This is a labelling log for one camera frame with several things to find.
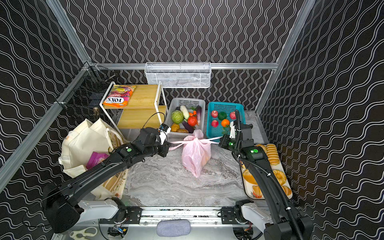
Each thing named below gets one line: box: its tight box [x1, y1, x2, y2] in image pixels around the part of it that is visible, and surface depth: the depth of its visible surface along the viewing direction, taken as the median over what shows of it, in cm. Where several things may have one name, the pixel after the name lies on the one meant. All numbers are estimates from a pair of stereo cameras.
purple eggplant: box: [182, 121, 195, 134], surface depth 111 cm
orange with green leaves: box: [221, 119, 231, 128], surface depth 109 cm
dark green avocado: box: [218, 111, 227, 121], surface depth 115 cm
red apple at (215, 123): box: [211, 119, 219, 128], surface depth 110 cm
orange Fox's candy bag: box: [103, 85, 136, 108], surface depth 80 cm
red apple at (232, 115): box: [230, 111, 237, 120], surface depth 115 cm
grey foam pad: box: [156, 219, 191, 237], surface depth 70 cm
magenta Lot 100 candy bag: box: [86, 151, 110, 170], surface depth 82 cm
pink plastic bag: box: [169, 130, 223, 178], surface depth 78 cm
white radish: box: [180, 105, 190, 120], surface depth 112 cm
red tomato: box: [187, 115, 198, 127], surface depth 108 cm
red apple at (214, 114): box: [211, 110, 219, 118], surface depth 116 cm
